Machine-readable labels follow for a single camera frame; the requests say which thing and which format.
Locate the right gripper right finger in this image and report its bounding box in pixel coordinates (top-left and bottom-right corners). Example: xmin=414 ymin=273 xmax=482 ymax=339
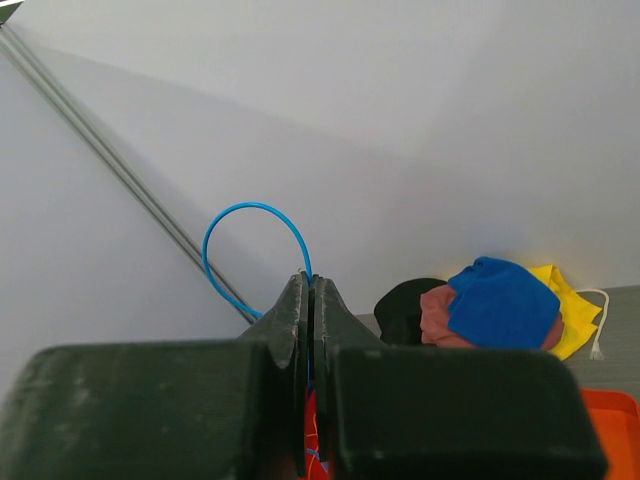
xmin=313 ymin=277 xmax=609 ymax=479

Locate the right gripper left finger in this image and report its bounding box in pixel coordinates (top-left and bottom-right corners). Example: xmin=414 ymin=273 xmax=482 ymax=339
xmin=1 ymin=274 xmax=308 ymax=479

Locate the red plastic box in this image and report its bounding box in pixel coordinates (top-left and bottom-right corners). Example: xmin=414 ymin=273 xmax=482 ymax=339
xmin=303 ymin=387 xmax=330 ymax=480

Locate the black cloth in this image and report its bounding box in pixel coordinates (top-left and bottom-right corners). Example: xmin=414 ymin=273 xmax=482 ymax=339
xmin=374 ymin=278 xmax=446 ymax=346

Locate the pink cloth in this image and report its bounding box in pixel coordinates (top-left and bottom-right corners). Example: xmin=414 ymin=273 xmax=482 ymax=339
xmin=420 ymin=285 xmax=564 ymax=350

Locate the blue cloth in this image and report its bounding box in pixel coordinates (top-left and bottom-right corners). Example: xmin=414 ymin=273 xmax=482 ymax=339
xmin=447 ymin=256 xmax=560 ymax=349

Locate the yellow cloth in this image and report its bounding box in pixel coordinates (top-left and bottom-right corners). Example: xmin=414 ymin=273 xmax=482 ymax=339
xmin=528 ymin=265 xmax=609 ymax=360

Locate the orange plastic box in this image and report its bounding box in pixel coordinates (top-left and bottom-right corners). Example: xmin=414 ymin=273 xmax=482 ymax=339
xmin=581 ymin=389 xmax=640 ymax=480

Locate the white string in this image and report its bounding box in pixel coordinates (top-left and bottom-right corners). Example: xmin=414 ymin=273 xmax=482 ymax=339
xmin=574 ymin=288 xmax=611 ymax=361

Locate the aluminium frame post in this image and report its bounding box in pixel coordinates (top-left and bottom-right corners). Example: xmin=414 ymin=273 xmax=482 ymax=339
xmin=0 ymin=22 xmax=259 ymax=326

